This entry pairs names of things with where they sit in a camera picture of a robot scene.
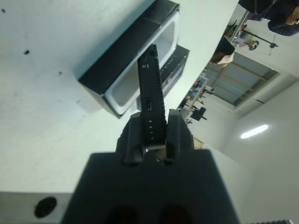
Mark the person with brown hair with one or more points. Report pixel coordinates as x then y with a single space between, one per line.
225 46

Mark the black box lid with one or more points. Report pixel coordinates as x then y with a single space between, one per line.
177 67

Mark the person in dark clothes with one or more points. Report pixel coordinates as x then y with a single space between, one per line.
275 14

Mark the black box base white insert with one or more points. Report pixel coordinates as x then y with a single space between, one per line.
116 58

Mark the black monitor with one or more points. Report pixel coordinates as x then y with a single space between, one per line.
199 114

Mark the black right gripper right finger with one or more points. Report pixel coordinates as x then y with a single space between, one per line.
178 135

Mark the person with white headset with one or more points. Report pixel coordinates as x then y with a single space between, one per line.
253 44

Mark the black phone-like camera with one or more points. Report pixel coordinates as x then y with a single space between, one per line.
149 93

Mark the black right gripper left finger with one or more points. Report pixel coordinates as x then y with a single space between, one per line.
130 140

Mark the white shelf with coloured items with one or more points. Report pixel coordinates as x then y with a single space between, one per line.
198 87

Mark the white ceiling light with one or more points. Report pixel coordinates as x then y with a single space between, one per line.
254 131

